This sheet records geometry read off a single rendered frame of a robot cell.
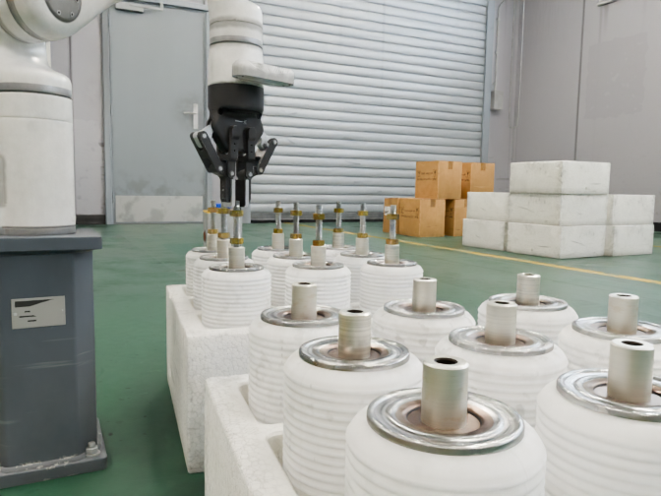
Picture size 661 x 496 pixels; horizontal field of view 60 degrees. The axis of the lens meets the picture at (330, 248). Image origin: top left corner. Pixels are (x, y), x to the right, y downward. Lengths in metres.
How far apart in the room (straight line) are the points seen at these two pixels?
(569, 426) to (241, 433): 0.24
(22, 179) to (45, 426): 0.30
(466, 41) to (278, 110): 2.60
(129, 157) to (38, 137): 5.02
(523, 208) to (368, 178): 3.23
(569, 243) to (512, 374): 3.08
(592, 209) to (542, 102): 4.19
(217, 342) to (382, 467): 0.50
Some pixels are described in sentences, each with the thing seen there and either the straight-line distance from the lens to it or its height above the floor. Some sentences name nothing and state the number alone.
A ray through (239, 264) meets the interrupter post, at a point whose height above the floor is 0.26.
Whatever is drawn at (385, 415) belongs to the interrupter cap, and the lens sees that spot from 0.29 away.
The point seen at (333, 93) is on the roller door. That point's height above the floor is 1.40.
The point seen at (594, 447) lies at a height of 0.24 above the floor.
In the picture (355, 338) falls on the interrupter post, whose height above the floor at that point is 0.27.
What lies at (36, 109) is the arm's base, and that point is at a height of 0.45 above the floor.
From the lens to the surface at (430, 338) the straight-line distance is 0.51.
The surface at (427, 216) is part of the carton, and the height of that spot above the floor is 0.17.
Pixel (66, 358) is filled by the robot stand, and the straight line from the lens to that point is 0.80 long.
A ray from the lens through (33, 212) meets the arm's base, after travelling 0.79.
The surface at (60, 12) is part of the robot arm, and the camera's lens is 0.81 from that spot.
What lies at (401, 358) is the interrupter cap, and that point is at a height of 0.25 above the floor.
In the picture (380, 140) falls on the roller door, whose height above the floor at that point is 0.92.
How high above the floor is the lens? 0.36
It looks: 6 degrees down
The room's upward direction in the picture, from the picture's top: 1 degrees clockwise
